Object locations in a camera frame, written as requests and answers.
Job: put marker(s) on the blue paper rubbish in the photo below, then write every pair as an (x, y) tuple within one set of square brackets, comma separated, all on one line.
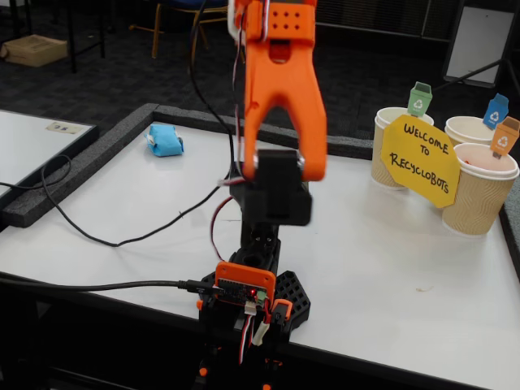
[(164, 140)]

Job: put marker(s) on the orange and black robot arm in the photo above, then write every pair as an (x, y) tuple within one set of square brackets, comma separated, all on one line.
[(280, 81)]

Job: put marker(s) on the orange controller board holder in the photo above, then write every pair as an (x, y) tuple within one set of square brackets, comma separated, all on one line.
[(243, 276)]

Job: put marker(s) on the short black foam strip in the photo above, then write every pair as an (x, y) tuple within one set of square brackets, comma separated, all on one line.
[(349, 146)]

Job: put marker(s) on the paper cup with green label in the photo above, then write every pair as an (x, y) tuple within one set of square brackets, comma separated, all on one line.
[(382, 170)]

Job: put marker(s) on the yellow welcome paper sign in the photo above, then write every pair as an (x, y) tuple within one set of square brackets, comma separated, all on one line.
[(418, 162)]

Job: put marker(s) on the long black foam strip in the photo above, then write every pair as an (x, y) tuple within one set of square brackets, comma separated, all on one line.
[(81, 162)]

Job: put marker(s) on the green recycling bin label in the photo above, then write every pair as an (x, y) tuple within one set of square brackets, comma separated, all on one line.
[(419, 101)]

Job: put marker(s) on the small paper sticker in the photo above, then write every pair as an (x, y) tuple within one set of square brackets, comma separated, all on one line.
[(63, 127)]

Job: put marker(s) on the paper cup with orange label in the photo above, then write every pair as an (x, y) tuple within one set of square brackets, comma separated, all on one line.
[(471, 203)]

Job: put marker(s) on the paper cup with blue label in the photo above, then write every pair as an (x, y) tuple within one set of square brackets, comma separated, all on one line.
[(467, 130)]

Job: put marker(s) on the black framed whiteboard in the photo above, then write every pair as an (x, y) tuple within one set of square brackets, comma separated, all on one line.
[(28, 146)]

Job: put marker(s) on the blue recycling bin label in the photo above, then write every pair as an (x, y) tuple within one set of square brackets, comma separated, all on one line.
[(495, 113)]

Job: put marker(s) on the orange recycling bin label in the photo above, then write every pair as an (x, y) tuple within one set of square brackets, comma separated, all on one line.
[(505, 140)]

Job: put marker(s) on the cardboard box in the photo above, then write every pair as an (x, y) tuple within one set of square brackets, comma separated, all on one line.
[(34, 50)]

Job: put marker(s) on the gold frame chair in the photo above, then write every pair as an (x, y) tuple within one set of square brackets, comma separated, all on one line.
[(156, 28)]

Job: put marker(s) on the white panel black frame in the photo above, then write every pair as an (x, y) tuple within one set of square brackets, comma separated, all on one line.
[(477, 40)]

